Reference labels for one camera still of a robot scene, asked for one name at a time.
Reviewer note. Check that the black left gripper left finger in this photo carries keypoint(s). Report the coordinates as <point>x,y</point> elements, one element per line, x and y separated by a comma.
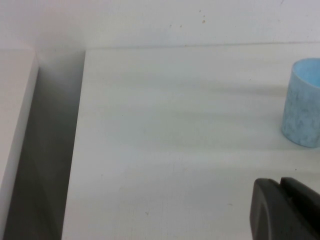
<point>270,217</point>

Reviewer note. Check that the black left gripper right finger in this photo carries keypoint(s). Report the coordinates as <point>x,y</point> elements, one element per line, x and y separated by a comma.
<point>307,210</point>

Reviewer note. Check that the blue plastic cup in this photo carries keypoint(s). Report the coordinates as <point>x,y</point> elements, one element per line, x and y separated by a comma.
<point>300,120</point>

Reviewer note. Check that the white side table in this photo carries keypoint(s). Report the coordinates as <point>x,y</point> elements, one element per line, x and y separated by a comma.
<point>12,87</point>

